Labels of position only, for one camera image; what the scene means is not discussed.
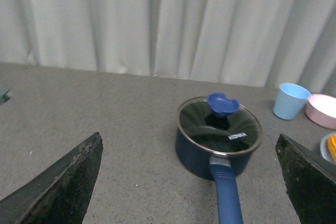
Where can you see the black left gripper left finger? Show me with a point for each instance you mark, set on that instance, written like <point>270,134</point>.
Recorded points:
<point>62,192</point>

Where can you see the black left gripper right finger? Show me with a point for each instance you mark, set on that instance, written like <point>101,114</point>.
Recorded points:
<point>309,180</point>

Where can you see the yellow corn cob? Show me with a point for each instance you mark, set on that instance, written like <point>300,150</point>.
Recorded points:
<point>331,144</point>

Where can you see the glass lid with blue knob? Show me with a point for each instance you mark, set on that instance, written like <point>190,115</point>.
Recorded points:
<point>219,125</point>

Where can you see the light blue plate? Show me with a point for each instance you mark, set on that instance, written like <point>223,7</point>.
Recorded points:
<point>324,151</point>

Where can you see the pink bowl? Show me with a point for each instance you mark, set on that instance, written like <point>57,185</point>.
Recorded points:
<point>320,109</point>

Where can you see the light blue cup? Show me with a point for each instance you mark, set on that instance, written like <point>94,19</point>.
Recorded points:
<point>290,100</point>

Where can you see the dark blue saucepan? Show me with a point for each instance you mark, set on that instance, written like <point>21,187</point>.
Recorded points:
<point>221,169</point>

